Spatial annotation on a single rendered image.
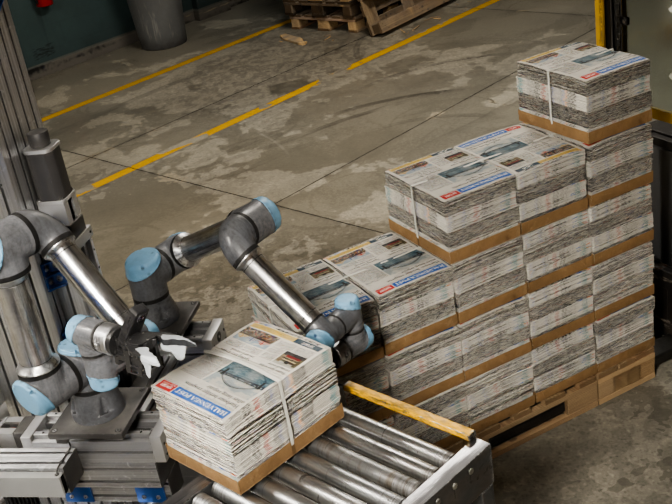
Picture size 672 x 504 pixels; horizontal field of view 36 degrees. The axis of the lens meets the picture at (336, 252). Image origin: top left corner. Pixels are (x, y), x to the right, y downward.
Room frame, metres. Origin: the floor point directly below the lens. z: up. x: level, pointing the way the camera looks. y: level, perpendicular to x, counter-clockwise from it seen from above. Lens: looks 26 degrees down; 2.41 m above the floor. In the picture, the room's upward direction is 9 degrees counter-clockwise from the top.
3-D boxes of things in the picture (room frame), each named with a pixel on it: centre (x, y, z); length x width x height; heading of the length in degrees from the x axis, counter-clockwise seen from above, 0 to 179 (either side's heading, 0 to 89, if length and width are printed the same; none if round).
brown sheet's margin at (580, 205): (3.31, -0.68, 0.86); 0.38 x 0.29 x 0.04; 24
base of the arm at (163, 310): (2.95, 0.61, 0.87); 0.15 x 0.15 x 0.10
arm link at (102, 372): (2.22, 0.61, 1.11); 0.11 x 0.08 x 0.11; 139
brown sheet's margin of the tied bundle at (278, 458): (2.17, 0.36, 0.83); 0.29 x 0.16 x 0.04; 43
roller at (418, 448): (2.20, -0.05, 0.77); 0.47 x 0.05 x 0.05; 43
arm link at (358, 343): (2.65, -0.01, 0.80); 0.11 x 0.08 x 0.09; 133
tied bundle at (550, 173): (3.31, -0.67, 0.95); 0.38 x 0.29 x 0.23; 24
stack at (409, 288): (3.13, -0.29, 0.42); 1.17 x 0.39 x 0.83; 115
